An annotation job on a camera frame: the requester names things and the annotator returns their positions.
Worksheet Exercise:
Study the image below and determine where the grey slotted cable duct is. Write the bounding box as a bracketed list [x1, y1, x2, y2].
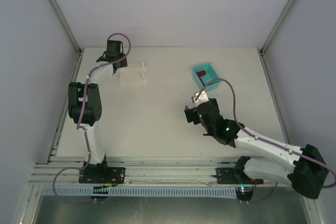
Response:
[41, 186, 236, 199]

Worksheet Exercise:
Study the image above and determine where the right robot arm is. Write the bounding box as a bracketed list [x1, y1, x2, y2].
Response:
[184, 98, 329, 199]

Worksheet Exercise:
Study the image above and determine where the right frame post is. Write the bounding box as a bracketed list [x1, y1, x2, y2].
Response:
[259, 0, 296, 57]

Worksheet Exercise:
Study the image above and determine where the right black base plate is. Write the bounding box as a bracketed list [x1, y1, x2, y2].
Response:
[213, 167, 255, 185]

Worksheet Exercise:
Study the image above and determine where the teal plastic bin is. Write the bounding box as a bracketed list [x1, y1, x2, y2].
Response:
[192, 62, 219, 89]

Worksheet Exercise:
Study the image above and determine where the frame post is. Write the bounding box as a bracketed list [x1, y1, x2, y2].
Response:
[47, 0, 82, 56]
[259, 0, 296, 57]

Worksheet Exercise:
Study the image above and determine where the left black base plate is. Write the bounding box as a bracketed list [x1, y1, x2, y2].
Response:
[78, 166, 125, 184]

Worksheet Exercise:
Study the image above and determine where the red spring in bin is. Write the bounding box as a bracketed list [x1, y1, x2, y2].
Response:
[196, 70, 206, 86]

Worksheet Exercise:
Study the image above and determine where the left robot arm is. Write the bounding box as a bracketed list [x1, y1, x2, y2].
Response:
[68, 40, 128, 184]

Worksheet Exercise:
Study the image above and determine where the white four-peg fixture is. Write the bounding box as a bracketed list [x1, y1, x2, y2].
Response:
[118, 61, 148, 87]

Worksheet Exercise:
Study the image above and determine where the left frame post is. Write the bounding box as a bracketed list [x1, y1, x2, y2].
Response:
[47, 0, 82, 56]

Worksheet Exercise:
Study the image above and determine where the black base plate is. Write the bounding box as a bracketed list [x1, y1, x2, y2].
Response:
[213, 167, 255, 185]
[78, 166, 125, 184]

